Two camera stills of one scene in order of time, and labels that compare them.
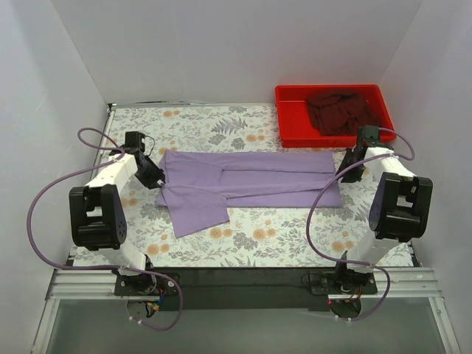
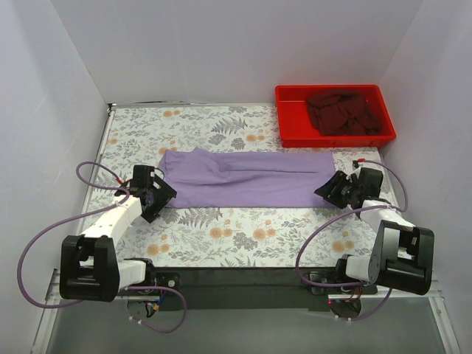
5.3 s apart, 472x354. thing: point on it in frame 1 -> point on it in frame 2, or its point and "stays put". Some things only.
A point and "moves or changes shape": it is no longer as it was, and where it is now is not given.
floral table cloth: (290, 237) stays put
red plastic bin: (330, 116) stays put
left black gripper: (153, 175) -> (158, 195)
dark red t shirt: (341, 115) stays put
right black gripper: (349, 165) -> (335, 189)
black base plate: (248, 287) stays put
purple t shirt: (200, 186) moves or changes shape
